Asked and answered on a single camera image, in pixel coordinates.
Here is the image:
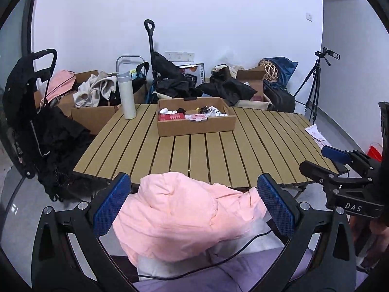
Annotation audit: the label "white wall socket panel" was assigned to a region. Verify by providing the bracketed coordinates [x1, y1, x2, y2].
[165, 52, 195, 62]

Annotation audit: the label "open cardboard box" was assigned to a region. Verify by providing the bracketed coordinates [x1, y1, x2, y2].
[235, 66, 271, 110]

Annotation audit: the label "black suitcase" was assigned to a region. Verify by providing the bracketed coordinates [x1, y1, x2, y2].
[263, 81, 296, 113]

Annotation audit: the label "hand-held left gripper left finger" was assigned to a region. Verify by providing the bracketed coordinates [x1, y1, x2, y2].
[30, 172, 137, 292]

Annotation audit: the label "purple clothing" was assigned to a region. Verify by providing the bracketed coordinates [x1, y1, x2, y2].
[134, 246, 313, 292]

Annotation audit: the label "thin black cable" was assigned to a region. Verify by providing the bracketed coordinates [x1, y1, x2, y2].
[137, 227, 275, 280]

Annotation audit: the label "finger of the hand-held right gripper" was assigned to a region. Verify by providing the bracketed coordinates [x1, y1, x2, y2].
[321, 145, 382, 183]
[299, 161, 385, 219]

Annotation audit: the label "person's right hand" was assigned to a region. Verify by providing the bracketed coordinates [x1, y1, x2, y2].
[349, 216, 389, 268]

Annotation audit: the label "wicker basket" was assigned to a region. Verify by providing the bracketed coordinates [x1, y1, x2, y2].
[258, 60, 278, 82]

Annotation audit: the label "black tripod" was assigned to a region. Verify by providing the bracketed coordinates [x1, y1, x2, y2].
[293, 58, 323, 125]

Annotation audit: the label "pile of black clothes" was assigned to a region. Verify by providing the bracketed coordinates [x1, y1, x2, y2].
[151, 51, 203, 99]

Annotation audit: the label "metal cart frame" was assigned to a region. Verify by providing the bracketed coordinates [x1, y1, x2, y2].
[115, 55, 145, 73]

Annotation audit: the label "pink backpack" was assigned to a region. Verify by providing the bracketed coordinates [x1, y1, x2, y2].
[45, 69, 76, 104]

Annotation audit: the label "black tote bag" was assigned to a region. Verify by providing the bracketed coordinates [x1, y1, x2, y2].
[129, 61, 150, 90]

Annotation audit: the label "large cardboard box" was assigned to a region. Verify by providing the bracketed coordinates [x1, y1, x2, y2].
[33, 70, 146, 136]

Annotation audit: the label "black stroller cart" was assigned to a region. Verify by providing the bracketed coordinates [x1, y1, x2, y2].
[1, 49, 58, 178]

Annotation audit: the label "white thermos bottle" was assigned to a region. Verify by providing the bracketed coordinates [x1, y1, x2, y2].
[117, 71, 137, 120]

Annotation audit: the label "white printed box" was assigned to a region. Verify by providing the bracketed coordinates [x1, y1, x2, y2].
[179, 63, 205, 88]

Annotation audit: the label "red bucket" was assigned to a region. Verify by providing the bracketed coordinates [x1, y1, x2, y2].
[367, 142, 383, 162]

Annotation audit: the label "shallow cardboard tray box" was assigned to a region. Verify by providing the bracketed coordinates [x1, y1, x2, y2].
[156, 97, 237, 137]

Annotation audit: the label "black cloth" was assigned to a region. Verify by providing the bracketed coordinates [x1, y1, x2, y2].
[30, 106, 95, 203]

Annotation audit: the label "beige cloth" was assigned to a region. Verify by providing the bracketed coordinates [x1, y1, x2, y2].
[211, 64, 245, 78]

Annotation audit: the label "blue bag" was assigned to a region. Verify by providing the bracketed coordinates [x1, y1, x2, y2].
[145, 82, 157, 104]

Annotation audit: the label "beige clothing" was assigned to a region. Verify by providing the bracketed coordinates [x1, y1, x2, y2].
[73, 71, 118, 108]

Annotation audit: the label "pink jacket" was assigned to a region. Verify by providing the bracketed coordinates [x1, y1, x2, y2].
[112, 172, 269, 264]

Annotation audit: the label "black trolley handle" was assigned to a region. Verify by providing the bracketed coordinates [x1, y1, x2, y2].
[144, 19, 155, 81]

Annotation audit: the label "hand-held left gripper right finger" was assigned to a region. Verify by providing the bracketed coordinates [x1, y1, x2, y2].
[252, 173, 357, 292]

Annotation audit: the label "blue cloth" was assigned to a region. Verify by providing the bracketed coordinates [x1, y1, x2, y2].
[263, 56, 299, 92]

